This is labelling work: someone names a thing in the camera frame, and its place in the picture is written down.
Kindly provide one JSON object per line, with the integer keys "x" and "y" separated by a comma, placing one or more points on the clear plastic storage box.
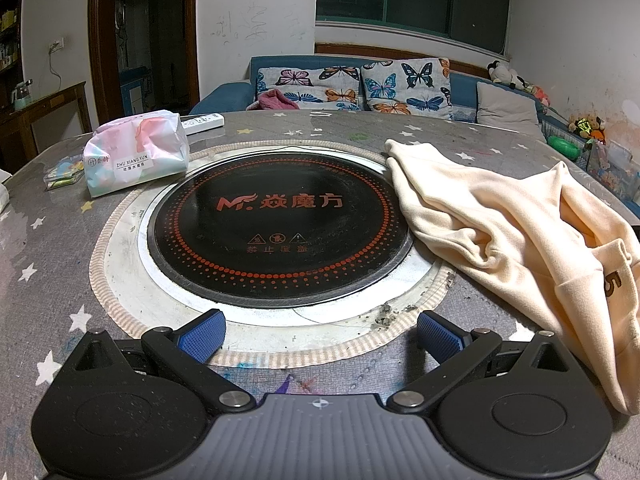
{"x": 612, "y": 170}

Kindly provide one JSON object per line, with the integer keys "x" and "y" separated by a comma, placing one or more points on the grey star tablecloth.
{"x": 50, "y": 270}

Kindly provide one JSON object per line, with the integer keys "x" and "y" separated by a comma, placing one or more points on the blue sofa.
{"x": 230, "y": 95}

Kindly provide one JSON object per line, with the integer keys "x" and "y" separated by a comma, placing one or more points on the green plastic bowl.
{"x": 564, "y": 142}

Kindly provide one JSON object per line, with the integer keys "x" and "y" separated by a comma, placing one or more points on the black round induction cooker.
{"x": 280, "y": 230}

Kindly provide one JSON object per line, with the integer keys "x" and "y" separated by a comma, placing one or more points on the wooden desk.
{"x": 45, "y": 102}

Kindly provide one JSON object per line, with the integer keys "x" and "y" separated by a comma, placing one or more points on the pink white tissue pack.
{"x": 135, "y": 150}

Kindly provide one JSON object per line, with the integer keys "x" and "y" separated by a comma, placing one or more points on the yellow green toy figures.
{"x": 587, "y": 127}

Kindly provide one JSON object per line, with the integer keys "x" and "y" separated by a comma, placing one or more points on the white wall outlet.
{"x": 57, "y": 45}

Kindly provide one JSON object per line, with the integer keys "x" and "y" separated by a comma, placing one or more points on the cardboard box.
{"x": 135, "y": 92}

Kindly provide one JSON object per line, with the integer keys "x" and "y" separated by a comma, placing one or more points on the colourful plush toys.
{"x": 535, "y": 92}

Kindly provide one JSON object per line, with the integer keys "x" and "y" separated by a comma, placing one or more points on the kettle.
{"x": 21, "y": 95}

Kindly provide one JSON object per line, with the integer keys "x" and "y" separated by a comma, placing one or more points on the white power strip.
{"x": 202, "y": 122}

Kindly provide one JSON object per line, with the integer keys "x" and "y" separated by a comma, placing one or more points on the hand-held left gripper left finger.
{"x": 202, "y": 335}

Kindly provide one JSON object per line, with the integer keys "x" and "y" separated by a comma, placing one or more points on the black white plush toy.
{"x": 502, "y": 75}

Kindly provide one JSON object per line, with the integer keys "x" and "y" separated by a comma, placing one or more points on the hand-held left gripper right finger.
{"x": 440, "y": 335}

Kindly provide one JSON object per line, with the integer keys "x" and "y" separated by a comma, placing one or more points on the plain grey pillow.
{"x": 505, "y": 105}

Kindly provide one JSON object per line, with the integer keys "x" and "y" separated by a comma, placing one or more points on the small colourful packet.
{"x": 62, "y": 175}

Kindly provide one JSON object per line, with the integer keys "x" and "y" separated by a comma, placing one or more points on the butterfly pillow with blue butterflies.
{"x": 405, "y": 85}

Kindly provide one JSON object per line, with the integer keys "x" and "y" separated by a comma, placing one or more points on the cream sweatshirt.
{"x": 475, "y": 210}

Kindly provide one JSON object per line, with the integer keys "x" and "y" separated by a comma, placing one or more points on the brown wooden door frame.
{"x": 97, "y": 35}

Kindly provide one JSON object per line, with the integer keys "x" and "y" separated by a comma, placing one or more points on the butterfly pillow with purple butterfly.
{"x": 305, "y": 85}

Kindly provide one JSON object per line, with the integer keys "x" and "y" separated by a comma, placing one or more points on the pink cloth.
{"x": 275, "y": 100}

